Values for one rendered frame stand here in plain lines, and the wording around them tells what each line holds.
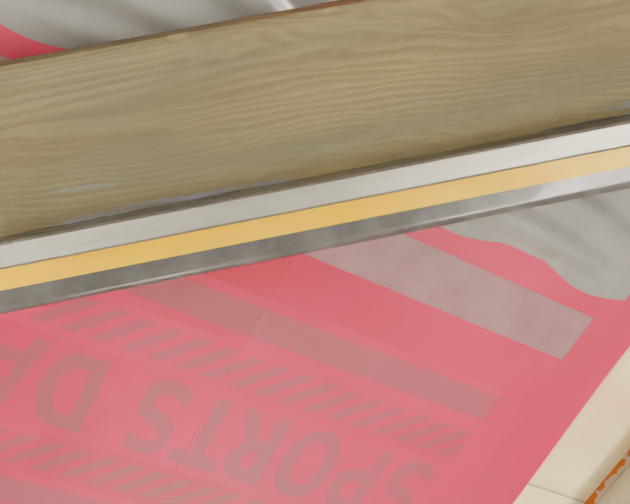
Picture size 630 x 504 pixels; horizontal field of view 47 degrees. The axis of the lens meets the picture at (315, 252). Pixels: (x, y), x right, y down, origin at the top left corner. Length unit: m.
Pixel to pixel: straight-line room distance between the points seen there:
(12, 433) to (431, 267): 0.23
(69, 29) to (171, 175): 0.07
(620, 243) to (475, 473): 0.17
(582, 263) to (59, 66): 0.27
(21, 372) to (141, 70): 0.18
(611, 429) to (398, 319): 0.16
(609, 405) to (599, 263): 0.10
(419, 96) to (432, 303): 0.13
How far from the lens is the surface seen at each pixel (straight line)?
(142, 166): 0.29
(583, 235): 0.39
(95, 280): 0.32
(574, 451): 0.49
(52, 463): 0.43
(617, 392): 0.47
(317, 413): 0.41
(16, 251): 0.30
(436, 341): 0.40
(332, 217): 0.31
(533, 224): 0.37
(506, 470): 0.48
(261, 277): 0.36
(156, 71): 0.29
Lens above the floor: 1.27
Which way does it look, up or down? 62 degrees down
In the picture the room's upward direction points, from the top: 162 degrees clockwise
